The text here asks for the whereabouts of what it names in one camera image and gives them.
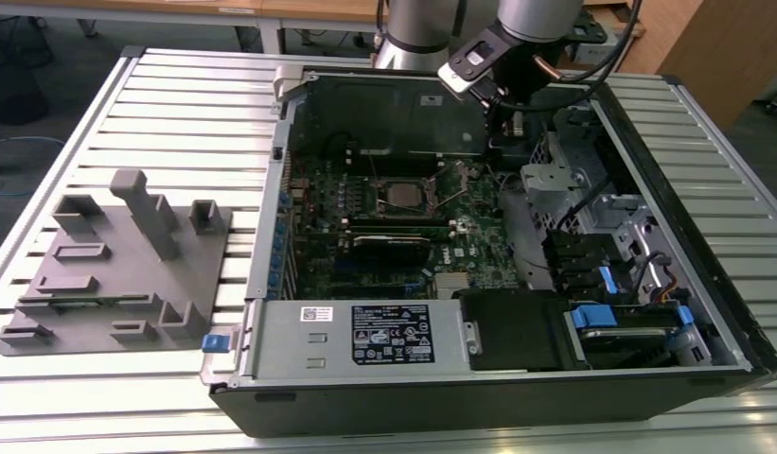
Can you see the blue plastic latch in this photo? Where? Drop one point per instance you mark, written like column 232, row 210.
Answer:
column 215, row 343

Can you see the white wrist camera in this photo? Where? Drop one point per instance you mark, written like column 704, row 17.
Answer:
column 467, row 64

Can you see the blue plastic clip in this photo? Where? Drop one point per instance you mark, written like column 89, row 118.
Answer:
column 683, row 316

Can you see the silver chipset heatsink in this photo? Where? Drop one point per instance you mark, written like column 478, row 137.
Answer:
column 456, row 281

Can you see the black chair base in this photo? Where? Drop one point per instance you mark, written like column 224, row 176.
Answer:
column 776, row 101

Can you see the blue disk bay tab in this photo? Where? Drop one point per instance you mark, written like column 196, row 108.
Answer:
column 607, row 279

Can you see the black fan shroud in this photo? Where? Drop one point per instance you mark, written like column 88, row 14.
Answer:
column 515, row 331

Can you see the black camera bracket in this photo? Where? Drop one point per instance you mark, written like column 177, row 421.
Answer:
column 594, row 38

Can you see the blue disk carrier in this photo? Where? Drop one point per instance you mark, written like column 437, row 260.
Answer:
column 591, row 316

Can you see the green motherboard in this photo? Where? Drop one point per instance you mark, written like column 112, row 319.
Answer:
column 483, row 246

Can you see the grey case latch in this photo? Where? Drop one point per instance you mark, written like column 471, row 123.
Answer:
column 288, row 80

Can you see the black disk bay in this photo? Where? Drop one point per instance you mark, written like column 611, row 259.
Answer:
column 582, row 257

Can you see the black PC case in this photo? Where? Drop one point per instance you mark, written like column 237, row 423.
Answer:
column 427, row 411

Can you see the silver CPU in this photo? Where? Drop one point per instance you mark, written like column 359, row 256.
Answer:
column 405, row 193

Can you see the CPU socket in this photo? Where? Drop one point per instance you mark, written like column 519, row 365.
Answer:
column 404, row 211

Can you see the wooden cabinet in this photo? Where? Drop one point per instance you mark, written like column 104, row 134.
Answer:
column 711, row 47

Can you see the grey parts rack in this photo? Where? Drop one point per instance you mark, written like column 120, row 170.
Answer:
column 143, row 284

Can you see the green RAM stick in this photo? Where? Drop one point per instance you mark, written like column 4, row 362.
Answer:
column 401, row 229
column 79, row 304

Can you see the silver drive cage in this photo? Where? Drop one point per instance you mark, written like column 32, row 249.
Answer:
column 552, row 182

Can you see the silver power supply unit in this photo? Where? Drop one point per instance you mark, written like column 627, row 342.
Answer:
column 281, row 340

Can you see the black graphics card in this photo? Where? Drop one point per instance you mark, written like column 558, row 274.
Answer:
column 392, row 250

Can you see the wooden desk white frame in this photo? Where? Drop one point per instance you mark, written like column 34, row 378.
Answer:
column 111, row 5
column 319, row 14

